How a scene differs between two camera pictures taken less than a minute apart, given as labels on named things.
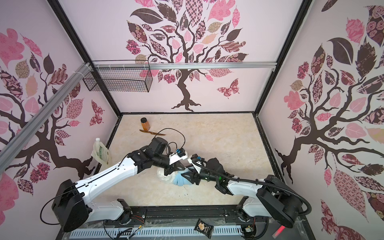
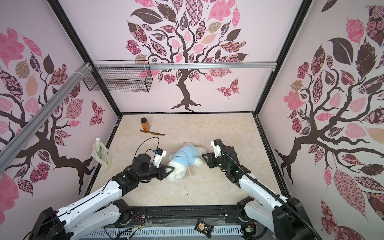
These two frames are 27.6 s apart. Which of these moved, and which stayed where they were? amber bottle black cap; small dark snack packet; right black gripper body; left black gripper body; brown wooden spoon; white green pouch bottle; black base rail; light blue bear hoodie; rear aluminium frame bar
Moved: light blue bear hoodie; left black gripper body; right black gripper body
Stayed: brown wooden spoon; amber bottle black cap; white green pouch bottle; black base rail; rear aluminium frame bar; small dark snack packet
